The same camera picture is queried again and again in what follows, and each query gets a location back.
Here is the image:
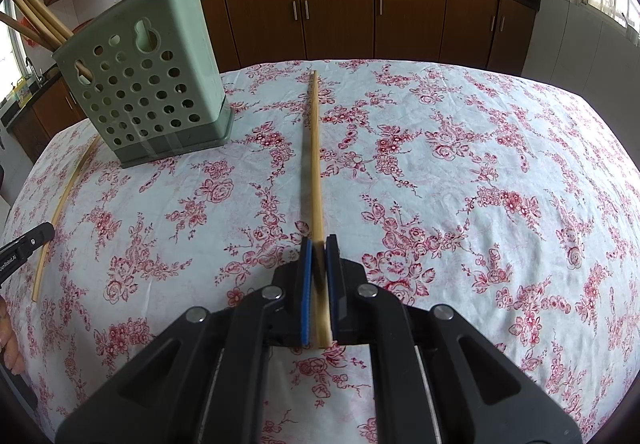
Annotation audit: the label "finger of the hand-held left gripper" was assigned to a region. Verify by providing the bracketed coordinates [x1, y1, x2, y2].
[14, 221, 57, 260]

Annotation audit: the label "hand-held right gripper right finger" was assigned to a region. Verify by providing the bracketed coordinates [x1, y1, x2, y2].
[324, 234, 584, 444]

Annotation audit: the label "green perforated chopstick holder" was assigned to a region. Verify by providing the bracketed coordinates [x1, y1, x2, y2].
[51, 0, 235, 169]

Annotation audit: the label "bright side window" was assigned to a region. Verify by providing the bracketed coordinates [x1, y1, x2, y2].
[0, 0, 32, 101]

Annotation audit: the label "single wooden chopstick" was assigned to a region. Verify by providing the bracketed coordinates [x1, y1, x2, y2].
[31, 134, 101, 303]
[306, 69, 335, 349]

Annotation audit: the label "person's left hand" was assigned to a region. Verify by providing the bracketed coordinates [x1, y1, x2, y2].
[0, 298, 26, 373]

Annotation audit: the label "red floral tablecloth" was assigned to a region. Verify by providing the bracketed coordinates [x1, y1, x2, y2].
[0, 58, 640, 444]

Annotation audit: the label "orange base cabinets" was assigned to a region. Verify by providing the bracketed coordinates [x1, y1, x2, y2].
[10, 0, 542, 165]

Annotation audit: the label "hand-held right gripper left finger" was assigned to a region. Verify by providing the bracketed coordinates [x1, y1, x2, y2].
[55, 237, 314, 444]

